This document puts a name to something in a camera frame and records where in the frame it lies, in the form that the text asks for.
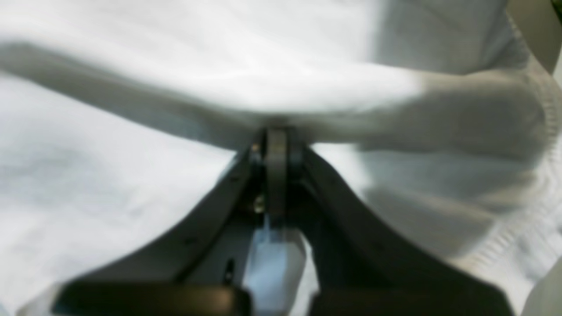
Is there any white t-shirt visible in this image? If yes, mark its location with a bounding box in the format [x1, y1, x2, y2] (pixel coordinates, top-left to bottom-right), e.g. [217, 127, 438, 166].
[1, 0, 561, 316]

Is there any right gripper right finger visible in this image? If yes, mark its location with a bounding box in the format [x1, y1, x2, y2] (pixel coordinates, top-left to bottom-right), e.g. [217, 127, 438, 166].
[286, 129, 513, 316]

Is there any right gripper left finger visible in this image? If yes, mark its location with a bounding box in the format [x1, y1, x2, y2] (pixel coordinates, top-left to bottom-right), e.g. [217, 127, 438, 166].
[53, 128, 288, 316]

